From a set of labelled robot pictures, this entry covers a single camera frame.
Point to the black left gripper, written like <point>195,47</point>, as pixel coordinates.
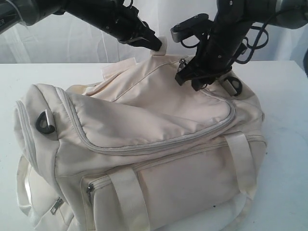
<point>114,18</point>

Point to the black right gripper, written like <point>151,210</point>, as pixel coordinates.
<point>230,26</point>

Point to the metal key ring zipper pull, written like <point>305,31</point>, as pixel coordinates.
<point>182,64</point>

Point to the cream white duffel bag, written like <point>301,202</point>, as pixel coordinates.
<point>137,151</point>

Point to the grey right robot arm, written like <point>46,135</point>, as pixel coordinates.
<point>291,14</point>

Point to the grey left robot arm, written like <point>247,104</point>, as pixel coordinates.
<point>29,12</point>

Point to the white backdrop curtain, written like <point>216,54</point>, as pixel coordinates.
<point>66,39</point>

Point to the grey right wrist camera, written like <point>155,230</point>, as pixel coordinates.
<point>195,26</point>

